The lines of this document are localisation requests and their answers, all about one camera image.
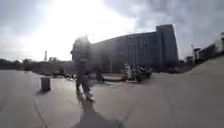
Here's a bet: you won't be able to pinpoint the person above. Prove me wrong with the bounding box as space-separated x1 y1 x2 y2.
69 34 95 101

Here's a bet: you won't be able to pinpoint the low dark building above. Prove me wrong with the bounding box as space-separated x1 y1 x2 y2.
31 60 75 76

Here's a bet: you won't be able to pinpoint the grey paved plaza ground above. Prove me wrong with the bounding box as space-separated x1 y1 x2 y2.
0 69 224 128

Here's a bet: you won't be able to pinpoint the distant tower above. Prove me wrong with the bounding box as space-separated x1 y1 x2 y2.
43 50 48 63

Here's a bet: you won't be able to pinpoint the grey stone steps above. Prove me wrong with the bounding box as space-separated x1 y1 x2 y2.
186 55 224 76

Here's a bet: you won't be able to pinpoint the buildings behind steps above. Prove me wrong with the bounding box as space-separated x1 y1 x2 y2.
184 32 224 64

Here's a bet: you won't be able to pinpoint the row of trees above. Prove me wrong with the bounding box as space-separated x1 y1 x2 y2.
0 58 34 72

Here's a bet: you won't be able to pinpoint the large curved grey building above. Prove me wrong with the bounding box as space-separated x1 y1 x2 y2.
87 23 179 74

